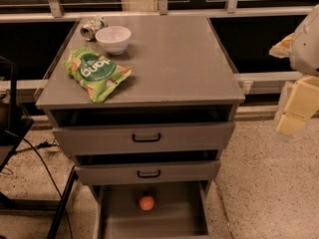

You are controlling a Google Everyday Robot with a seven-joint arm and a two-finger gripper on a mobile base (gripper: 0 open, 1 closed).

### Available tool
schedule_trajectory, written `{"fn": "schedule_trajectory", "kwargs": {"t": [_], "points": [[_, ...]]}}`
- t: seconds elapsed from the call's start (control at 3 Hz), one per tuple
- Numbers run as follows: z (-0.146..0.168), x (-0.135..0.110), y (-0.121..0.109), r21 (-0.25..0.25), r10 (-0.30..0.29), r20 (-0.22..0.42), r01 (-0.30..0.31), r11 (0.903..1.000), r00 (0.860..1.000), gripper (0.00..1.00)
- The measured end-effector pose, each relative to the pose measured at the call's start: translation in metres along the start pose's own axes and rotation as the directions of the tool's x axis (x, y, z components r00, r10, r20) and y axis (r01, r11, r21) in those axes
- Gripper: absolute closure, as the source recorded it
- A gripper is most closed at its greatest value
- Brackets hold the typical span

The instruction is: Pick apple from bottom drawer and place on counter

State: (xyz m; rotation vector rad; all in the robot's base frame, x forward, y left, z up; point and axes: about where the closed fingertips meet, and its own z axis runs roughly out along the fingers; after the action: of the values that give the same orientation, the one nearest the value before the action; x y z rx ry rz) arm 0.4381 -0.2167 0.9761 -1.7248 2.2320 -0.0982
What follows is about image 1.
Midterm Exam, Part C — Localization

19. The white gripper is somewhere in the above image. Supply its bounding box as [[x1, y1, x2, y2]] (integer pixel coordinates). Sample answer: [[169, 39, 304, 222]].
[[269, 5, 319, 136]]

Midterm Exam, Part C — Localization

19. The red apple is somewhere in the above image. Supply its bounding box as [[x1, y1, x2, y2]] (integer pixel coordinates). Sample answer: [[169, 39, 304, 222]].
[[139, 194, 156, 211]]

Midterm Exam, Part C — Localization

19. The grey drawer cabinet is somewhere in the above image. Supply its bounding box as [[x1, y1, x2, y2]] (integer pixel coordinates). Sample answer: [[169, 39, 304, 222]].
[[37, 16, 244, 239]]

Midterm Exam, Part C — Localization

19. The grey bottom drawer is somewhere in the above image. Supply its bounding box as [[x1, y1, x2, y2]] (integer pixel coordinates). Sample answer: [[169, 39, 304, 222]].
[[93, 182, 212, 239]]

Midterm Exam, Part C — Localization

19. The grey drawer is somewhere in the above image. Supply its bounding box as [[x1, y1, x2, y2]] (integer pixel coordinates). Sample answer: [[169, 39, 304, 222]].
[[93, 182, 212, 239], [75, 160, 220, 186], [53, 106, 234, 155]]

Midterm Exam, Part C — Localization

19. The grey top drawer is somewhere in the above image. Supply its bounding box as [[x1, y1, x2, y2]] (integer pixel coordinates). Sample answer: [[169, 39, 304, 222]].
[[53, 106, 234, 155]]

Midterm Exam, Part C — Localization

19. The grey middle drawer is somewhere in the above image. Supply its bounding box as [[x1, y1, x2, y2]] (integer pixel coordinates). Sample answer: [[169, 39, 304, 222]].
[[75, 160, 220, 186]]

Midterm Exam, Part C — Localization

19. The metal window railing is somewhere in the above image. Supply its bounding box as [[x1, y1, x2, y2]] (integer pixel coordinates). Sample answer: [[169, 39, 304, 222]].
[[0, 0, 319, 105]]

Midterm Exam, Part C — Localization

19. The white ceramic bowl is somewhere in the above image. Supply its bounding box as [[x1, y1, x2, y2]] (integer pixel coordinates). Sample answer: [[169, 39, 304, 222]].
[[96, 26, 132, 55]]

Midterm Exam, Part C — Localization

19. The green chip bag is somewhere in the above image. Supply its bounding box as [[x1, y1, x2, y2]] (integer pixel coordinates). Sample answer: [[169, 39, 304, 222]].
[[64, 47, 132, 104]]

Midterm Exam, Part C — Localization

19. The crushed aluminium can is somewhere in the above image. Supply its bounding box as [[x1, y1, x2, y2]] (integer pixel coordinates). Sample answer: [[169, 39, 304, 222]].
[[80, 17, 108, 41]]

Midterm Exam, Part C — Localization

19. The black stand left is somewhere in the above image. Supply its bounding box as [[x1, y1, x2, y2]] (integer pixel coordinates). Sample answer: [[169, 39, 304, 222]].
[[0, 57, 76, 239]]

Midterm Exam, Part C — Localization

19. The black cable on floor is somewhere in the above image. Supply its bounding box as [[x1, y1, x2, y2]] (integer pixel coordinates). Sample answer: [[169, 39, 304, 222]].
[[0, 129, 75, 239]]

